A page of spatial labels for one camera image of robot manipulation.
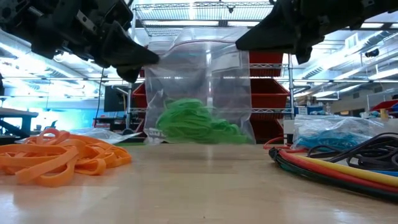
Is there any black monitor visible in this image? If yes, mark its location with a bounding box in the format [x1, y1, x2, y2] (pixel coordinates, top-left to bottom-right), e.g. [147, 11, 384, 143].
[103, 85, 129, 113]

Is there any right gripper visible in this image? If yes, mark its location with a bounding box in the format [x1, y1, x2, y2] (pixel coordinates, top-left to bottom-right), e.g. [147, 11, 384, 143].
[235, 0, 368, 65]

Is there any dark brown rubber band pile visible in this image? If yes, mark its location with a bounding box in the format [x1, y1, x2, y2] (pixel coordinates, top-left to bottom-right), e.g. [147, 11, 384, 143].
[307, 132, 398, 171]

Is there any blue zip ties bag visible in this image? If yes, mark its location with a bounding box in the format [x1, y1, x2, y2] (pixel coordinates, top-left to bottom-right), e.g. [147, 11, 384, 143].
[143, 27, 256, 146]

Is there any clear plastic bag pile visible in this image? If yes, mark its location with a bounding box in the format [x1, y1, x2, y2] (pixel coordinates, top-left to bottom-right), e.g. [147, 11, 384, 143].
[15, 127, 142, 144]

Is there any green rubber band pile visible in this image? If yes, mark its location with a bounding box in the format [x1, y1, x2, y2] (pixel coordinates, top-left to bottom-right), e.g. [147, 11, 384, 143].
[155, 98, 252, 145]

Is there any black rolling workbench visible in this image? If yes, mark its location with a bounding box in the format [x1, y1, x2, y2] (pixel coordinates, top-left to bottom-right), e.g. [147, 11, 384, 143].
[0, 107, 40, 141]

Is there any red and blue object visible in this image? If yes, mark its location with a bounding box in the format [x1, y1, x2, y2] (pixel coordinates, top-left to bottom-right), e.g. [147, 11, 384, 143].
[369, 99, 398, 119]

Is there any coloured tube bundle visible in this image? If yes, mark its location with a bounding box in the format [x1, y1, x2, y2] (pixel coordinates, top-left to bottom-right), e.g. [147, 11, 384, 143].
[269, 146, 398, 202]

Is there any orange rubber band pile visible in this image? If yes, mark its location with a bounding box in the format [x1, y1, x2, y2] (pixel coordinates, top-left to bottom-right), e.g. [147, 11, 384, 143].
[0, 127, 133, 187]

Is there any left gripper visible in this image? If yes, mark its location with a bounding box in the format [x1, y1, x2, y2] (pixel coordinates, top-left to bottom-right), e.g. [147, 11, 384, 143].
[30, 0, 161, 84]

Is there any green square collapsible container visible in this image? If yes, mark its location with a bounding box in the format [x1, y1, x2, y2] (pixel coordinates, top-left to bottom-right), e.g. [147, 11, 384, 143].
[116, 141, 147, 147]

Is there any blue rubber band pile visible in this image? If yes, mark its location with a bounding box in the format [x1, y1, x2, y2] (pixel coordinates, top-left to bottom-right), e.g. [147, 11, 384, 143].
[295, 129, 371, 151]

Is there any metal wire shelf cart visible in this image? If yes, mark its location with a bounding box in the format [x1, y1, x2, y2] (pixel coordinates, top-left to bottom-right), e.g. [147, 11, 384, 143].
[126, 0, 295, 146]

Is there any clear zip bag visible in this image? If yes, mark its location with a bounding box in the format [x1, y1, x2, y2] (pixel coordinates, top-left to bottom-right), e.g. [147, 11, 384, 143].
[292, 114, 386, 151]

